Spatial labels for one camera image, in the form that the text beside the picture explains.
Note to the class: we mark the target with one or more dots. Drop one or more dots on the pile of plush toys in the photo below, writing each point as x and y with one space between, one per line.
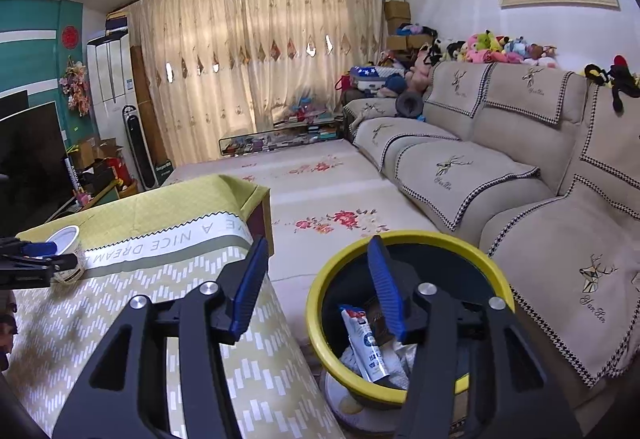
412 51

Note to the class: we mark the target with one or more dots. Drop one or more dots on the floral beige floor rug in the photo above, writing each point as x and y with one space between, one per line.
323 198

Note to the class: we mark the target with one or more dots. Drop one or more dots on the black yellow monkey plush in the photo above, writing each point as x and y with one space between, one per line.
618 78

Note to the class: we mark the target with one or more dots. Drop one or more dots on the low glass shelf with books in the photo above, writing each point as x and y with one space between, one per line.
286 135

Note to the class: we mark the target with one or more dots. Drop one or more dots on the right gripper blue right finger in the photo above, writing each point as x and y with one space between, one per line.
385 274

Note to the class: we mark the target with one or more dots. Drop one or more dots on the black tower fan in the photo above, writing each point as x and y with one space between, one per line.
138 147

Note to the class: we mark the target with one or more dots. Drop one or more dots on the beige sectional sofa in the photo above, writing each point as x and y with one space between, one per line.
538 168

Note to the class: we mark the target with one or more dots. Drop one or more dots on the red fire extinguisher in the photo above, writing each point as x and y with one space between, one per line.
121 172

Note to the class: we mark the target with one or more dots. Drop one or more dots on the white cabinet air conditioner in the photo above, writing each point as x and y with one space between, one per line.
112 89

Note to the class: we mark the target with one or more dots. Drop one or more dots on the white blue tube packet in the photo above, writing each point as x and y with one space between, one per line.
364 357

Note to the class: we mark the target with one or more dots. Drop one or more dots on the yellow rimmed dark trash bin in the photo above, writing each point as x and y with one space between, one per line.
459 268

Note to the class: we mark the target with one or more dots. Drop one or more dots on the patterned green yellow tablecloth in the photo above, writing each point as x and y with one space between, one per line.
162 244

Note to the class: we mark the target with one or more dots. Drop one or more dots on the black flat television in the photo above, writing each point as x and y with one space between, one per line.
35 183

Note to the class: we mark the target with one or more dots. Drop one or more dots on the white plastic bowl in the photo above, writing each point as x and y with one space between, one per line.
67 242

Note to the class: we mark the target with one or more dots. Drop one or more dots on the artificial flower wall decoration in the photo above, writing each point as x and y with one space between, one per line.
74 86

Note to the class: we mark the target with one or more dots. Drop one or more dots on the stacked cardboard boxes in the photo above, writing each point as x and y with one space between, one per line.
402 33

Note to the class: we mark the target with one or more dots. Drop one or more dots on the cream embroidered curtains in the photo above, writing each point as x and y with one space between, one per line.
221 68

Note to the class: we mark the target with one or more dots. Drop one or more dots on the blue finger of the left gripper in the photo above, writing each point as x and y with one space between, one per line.
38 249

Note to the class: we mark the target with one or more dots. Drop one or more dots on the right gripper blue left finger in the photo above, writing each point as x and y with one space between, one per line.
246 277

